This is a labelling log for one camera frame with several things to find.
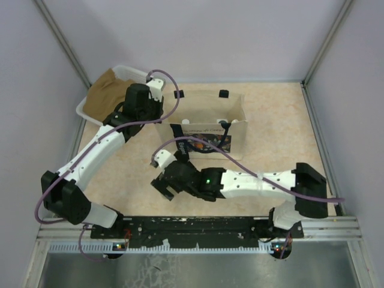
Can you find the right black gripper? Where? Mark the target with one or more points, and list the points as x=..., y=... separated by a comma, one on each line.
x=162, y=187

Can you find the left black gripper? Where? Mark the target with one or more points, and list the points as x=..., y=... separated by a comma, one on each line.
x=158, y=105

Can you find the beige canvas bag floral pocket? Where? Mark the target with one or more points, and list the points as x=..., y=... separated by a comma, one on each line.
x=203, y=109

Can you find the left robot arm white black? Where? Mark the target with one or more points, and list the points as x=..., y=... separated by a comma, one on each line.
x=63, y=190

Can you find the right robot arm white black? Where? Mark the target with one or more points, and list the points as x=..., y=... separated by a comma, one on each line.
x=303, y=189

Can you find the white plastic basket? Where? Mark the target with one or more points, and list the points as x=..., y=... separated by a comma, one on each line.
x=122, y=72

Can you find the brown cloth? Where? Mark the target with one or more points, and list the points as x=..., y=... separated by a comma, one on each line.
x=105, y=94

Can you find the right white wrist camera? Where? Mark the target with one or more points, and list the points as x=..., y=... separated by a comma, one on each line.
x=162, y=159

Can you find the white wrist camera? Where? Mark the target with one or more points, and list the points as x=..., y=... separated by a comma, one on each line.
x=162, y=159
x=156, y=87

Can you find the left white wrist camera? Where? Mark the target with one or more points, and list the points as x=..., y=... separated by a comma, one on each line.
x=156, y=87

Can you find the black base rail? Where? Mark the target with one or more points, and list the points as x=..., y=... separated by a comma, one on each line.
x=202, y=233

